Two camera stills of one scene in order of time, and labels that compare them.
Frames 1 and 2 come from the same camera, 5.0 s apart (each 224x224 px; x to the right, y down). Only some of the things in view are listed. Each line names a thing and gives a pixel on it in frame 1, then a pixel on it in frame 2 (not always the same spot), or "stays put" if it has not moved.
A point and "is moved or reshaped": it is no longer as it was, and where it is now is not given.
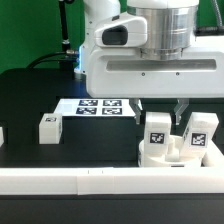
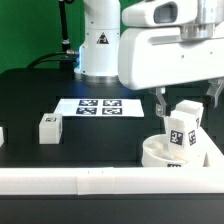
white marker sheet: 95,107 stays put
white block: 50,128 stays put
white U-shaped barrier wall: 207,178 stays put
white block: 198,134 is moved or reshaped
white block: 157,133 -> 181,133
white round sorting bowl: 173,159 stays put
